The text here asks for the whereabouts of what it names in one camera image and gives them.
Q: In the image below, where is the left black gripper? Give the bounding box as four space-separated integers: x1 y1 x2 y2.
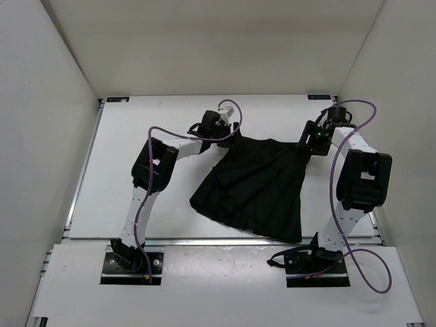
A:
211 123 246 150

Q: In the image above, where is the black pleated skirt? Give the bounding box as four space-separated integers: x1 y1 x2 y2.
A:
189 135 311 243

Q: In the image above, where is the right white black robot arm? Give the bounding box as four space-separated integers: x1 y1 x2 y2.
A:
267 104 392 278

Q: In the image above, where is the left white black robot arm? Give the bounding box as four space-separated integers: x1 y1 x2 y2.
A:
110 106 239 275

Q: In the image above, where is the right blue corner label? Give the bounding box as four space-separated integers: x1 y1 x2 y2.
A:
307 94 331 101

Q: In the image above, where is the blue corner label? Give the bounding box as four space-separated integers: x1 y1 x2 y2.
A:
106 97 129 103
307 94 331 101

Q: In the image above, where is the left blue corner label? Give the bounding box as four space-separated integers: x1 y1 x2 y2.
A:
106 97 129 103

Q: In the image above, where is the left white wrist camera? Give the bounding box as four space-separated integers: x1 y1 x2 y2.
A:
218 106 234 125

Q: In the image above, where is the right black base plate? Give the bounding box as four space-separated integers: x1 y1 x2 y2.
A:
284 250 351 288

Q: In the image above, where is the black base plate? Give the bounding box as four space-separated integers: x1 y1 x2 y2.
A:
100 248 165 286
284 250 351 288

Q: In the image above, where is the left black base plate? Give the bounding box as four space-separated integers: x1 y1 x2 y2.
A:
100 248 165 286

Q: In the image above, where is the aluminium table frame rail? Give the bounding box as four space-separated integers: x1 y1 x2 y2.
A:
63 234 384 247

